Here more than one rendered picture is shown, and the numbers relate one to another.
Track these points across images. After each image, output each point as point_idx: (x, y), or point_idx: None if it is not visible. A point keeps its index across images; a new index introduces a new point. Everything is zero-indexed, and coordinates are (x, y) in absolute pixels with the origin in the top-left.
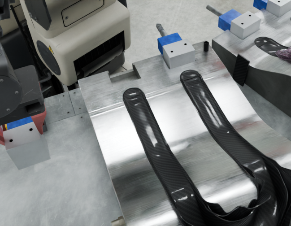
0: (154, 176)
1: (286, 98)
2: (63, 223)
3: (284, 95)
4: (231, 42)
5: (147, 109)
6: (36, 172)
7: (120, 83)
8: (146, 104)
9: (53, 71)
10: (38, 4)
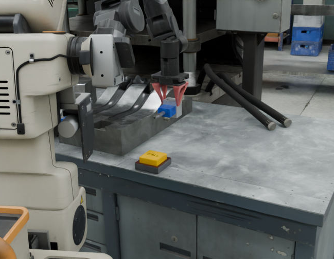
0: (146, 101)
1: None
2: (181, 137)
3: None
4: None
5: (116, 116)
6: (172, 151)
7: None
8: (114, 116)
9: (82, 237)
10: (91, 128)
